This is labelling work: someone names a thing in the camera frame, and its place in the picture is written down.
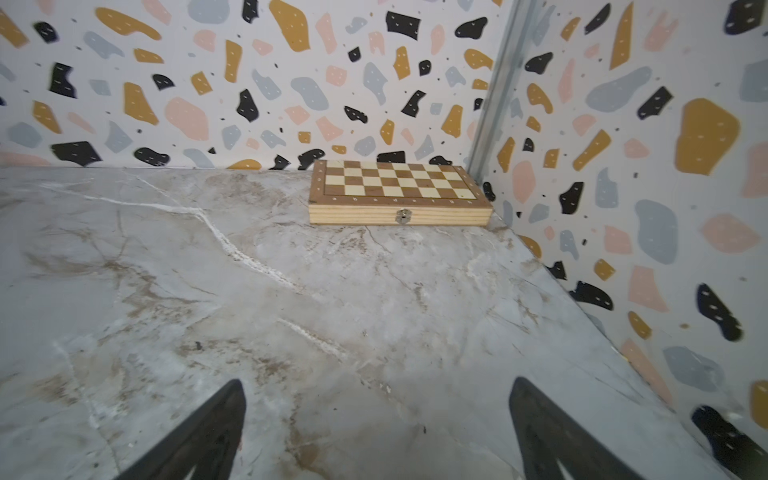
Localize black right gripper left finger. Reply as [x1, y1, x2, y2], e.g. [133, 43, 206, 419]
[118, 379, 246, 479]

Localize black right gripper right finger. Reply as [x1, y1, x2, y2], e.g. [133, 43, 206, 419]
[508, 377, 642, 480]

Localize wooden folding chess board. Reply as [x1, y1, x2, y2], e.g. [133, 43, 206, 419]
[308, 160, 493, 227]

